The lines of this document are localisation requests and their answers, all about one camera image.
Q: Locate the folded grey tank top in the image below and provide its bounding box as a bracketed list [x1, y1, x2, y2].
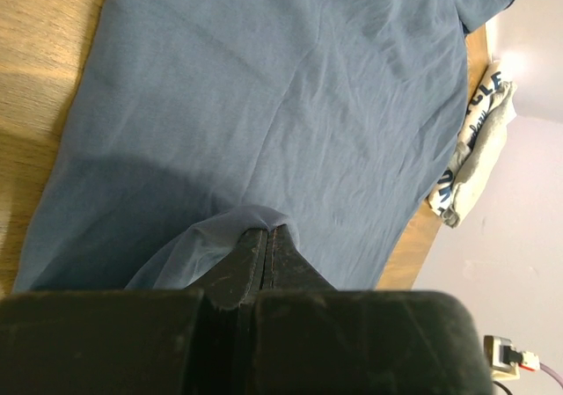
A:
[441, 82, 517, 229]

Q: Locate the folded white printed tank top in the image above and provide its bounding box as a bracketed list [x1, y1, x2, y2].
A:
[428, 61, 513, 220]

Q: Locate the blue tank top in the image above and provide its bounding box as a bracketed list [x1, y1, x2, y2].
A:
[13, 0, 514, 292]

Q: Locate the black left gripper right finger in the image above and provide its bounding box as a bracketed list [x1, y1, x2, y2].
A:
[252, 226, 493, 394]

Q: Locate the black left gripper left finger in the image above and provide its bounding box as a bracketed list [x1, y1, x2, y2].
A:
[1, 230, 267, 394]

